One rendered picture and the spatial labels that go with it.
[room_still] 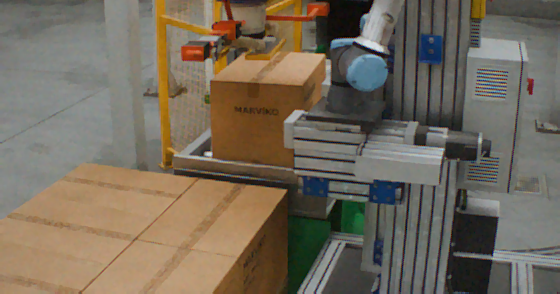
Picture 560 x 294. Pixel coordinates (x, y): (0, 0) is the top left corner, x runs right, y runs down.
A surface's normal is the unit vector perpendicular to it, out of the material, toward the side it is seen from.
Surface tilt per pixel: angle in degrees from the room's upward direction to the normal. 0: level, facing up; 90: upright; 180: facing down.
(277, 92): 90
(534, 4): 90
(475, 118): 90
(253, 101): 90
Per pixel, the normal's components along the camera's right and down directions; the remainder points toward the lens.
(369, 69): 0.18, 0.44
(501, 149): -0.30, 0.32
